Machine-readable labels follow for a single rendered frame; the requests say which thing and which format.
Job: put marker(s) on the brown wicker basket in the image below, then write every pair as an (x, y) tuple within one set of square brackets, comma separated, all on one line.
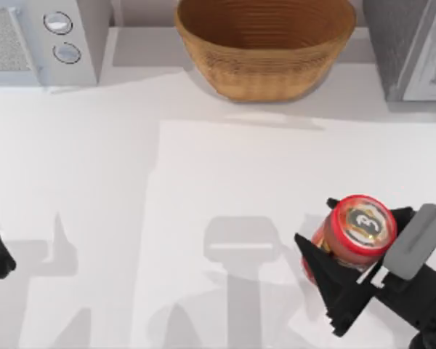
[(265, 69)]

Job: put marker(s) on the red jar with red lid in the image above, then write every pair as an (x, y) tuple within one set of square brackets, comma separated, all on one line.
[(363, 225)]

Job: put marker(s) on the round silver microwave knob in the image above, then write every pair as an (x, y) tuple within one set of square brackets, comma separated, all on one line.
[(58, 23), (67, 52)]

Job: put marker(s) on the pale microwave oven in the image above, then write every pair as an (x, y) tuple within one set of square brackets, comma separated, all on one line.
[(91, 40)]

